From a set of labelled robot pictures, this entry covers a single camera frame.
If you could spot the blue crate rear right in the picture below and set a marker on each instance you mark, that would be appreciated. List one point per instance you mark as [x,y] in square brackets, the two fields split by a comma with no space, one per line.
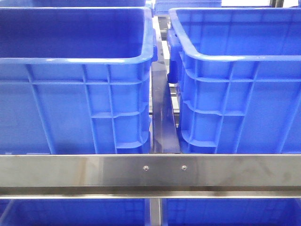
[162,6]

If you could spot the blue crate lower right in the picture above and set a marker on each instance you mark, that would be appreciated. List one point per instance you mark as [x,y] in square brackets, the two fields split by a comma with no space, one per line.
[232,212]

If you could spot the steel centre divider bar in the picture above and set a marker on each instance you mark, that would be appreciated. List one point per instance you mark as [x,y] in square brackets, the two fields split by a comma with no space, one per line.
[165,139]

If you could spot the blue crate rear left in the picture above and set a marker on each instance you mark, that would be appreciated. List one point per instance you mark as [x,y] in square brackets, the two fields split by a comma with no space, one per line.
[92,3]

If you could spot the steel shelf front rail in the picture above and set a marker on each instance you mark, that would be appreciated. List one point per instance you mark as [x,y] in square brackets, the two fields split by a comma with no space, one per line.
[122,176]

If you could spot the large blue crate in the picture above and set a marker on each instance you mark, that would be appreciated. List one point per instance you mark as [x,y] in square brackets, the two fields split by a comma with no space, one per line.
[75,80]
[238,77]

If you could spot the left rail screw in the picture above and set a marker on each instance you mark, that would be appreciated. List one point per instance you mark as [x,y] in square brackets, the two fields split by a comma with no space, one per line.
[146,168]

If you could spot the blue crate lower left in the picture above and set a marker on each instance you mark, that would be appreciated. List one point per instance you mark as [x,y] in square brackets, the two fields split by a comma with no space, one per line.
[77,212]

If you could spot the large blue crate left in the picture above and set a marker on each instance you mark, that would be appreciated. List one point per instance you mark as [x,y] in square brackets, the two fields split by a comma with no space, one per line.
[75,80]

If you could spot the large blue crate right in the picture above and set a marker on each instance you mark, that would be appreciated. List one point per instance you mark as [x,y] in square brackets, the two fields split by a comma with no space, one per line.
[238,77]

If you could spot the steel lower vertical post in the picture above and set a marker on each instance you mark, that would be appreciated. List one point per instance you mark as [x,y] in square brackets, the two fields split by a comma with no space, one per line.
[156,218]

